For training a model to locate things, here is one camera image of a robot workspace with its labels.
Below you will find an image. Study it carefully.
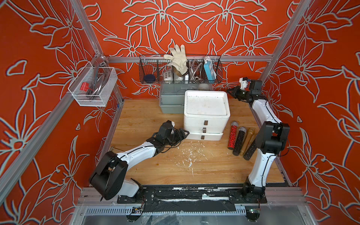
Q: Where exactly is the white power strip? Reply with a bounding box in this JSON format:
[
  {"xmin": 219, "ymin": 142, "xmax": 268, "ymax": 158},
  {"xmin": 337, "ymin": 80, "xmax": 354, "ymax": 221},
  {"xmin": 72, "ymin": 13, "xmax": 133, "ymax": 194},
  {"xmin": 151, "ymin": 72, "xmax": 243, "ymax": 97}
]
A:
[{"xmin": 162, "ymin": 69, "xmax": 173, "ymax": 82}]

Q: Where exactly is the dark blue round object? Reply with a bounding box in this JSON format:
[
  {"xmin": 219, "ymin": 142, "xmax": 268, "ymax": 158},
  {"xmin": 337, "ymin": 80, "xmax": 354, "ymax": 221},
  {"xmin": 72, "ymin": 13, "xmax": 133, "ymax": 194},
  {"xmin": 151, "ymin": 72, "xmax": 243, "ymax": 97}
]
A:
[{"xmin": 143, "ymin": 74, "xmax": 156, "ymax": 83}]

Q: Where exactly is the blue white box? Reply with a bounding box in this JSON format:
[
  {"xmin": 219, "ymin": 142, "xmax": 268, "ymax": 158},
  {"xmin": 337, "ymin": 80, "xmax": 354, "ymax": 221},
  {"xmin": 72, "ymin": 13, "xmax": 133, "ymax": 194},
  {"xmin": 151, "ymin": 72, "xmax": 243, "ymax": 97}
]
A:
[{"xmin": 203, "ymin": 56, "xmax": 217, "ymax": 82}]

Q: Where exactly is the white wire wall basket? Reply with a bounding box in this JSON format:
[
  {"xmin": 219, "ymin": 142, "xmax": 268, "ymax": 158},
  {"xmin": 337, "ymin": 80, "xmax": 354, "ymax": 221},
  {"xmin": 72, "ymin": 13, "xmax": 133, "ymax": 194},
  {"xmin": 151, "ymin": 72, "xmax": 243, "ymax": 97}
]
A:
[{"xmin": 68, "ymin": 62, "xmax": 117, "ymax": 107}]

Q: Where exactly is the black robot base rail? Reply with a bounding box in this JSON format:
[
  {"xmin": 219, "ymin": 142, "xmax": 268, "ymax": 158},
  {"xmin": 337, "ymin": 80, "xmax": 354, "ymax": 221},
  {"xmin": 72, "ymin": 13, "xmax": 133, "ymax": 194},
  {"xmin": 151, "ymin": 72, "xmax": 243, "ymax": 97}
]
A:
[{"xmin": 116, "ymin": 184, "xmax": 267, "ymax": 212}]

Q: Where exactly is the grey plastic storage box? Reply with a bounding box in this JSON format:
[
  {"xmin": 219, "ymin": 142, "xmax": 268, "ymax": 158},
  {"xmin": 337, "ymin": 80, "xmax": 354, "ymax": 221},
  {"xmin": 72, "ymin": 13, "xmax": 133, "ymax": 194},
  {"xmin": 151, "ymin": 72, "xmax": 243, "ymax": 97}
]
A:
[{"xmin": 159, "ymin": 83, "xmax": 213, "ymax": 114}]

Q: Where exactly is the black glitter microphone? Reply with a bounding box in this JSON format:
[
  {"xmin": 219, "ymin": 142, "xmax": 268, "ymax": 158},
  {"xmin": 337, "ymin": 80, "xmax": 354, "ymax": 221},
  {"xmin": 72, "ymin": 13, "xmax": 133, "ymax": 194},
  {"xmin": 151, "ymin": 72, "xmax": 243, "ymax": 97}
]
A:
[{"xmin": 243, "ymin": 140, "xmax": 257, "ymax": 161}]

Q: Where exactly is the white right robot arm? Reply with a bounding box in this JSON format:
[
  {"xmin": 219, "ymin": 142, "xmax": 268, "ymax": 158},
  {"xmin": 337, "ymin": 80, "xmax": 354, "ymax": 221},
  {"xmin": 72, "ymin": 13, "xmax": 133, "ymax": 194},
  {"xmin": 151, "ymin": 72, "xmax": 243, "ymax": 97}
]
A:
[{"xmin": 227, "ymin": 77, "xmax": 290, "ymax": 201}]

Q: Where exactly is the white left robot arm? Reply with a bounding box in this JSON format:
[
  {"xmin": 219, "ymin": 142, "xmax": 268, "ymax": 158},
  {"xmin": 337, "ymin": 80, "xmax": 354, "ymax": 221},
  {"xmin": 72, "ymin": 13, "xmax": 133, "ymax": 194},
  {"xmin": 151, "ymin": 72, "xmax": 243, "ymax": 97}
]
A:
[{"xmin": 89, "ymin": 121, "xmax": 190, "ymax": 200}]

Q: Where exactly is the black microphone silver head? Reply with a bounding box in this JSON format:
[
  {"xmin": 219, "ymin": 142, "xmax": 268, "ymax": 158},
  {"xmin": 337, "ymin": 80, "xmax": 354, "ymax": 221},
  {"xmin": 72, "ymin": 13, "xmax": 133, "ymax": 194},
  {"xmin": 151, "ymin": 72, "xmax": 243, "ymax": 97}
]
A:
[{"xmin": 232, "ymin": 127, "xmax": 247, "ymax": 156}]

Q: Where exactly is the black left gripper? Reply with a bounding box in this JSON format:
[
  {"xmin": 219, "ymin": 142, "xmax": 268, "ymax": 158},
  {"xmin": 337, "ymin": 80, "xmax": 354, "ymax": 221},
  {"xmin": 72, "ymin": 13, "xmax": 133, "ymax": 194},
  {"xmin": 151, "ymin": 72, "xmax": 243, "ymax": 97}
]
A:
[{"xmin": 163, "ymin": 128, "xmax": 189, "ymax": 147}]

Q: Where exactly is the white drawer cabinet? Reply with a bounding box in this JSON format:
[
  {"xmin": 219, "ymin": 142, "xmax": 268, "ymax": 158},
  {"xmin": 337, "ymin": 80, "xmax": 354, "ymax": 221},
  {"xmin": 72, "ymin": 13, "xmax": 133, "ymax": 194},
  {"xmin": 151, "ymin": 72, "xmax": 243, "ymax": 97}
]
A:
[{"xmin": 183, "ymin": 91, "xmax": 231, "ymax": 141}]

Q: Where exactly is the red glitter microphone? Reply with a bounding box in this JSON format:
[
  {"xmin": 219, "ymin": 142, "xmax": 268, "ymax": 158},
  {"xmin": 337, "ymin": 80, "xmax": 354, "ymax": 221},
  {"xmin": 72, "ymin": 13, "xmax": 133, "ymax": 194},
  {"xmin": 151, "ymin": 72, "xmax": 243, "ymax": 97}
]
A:
[{"xmin": 227, "ymin": 121, "xmax": 239, "ymax": 150}]

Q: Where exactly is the black wire wall basket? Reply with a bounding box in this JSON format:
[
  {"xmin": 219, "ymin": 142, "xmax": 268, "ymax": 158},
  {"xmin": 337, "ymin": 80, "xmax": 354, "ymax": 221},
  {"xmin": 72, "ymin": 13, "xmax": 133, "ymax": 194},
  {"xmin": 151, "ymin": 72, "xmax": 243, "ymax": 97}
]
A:
[{"xmin": 138, "ymin": 54, "xmax": 223, "ymax": 84}]

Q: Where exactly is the gold microphone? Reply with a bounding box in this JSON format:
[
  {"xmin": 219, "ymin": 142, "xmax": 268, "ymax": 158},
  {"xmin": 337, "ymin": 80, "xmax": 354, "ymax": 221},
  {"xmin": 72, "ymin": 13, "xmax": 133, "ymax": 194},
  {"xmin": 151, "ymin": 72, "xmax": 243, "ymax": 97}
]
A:
[{"xmin": 240, "ymin": 127, "xmax": 255, "ymax": 155}]

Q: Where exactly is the white work glove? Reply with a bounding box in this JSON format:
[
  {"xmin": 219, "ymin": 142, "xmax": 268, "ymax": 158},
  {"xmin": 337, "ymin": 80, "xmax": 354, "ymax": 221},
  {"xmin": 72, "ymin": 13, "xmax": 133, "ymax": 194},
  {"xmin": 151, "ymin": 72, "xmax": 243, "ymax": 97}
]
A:
[{"xmin": 164, "ymin": 45, "xmax": 188, "ymax": 76}]

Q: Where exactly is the metal coiled hose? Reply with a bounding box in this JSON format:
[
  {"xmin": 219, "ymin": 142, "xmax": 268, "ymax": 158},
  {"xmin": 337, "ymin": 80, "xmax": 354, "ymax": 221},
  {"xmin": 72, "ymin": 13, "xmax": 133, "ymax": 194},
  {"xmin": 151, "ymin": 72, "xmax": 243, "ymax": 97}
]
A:
[{"xmin": 189, "ymin": 60, "xmax": 203, "ymax": 82}]

